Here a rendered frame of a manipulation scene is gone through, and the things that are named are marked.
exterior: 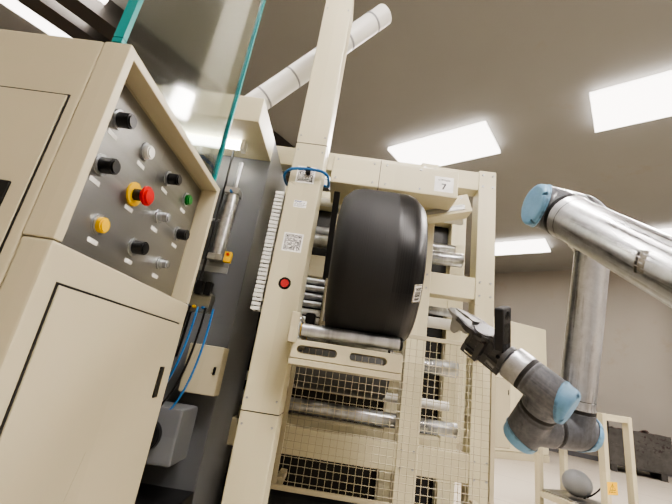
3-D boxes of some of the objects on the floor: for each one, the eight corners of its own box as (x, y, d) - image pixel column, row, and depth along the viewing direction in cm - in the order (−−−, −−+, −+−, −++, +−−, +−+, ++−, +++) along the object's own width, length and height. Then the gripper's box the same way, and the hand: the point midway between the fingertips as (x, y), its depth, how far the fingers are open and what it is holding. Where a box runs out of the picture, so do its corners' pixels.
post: (189, 647, 105) (327, -9, 182) (205, 618, 118) (327, 16, 194) (235, 656, 105) (354, -5, 181) (246, 625, 117) (353, 19, 194)
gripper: (491, 378, 98) (431, 327, 112) (508, 370, 104) (449, 323, 118) (507, 353, 94) (443, 304, 109) (523, 346, 100) (461, 300, 114)
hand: (453, 308), depth 111 cm, fingers closed
